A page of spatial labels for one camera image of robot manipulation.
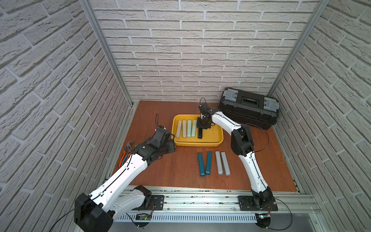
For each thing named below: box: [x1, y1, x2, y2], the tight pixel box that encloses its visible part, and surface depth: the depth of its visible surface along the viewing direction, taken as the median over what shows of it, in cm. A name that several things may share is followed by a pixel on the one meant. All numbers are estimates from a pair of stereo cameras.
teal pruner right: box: [205, 151, 213, 176], surface depth 87 cm
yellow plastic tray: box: [171, 114, 224, 147], surface depth 101 cm
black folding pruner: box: [198, 128, 203, 140], surface depth 100 cm
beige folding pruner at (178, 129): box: [175, 119, 183, 139], surface depth 102 cm
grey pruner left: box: [214, 150, 224, 175], surface depth 87 cm
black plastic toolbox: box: [218, 87, 280, 131], surface depth 99 cm
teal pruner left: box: [198, 152, 206, 177], surface depth 87 cm
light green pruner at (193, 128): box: [191, 119, 197, 138], surface depth 102 cm
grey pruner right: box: [220, 151, 231, 176], surface depth 87 cm
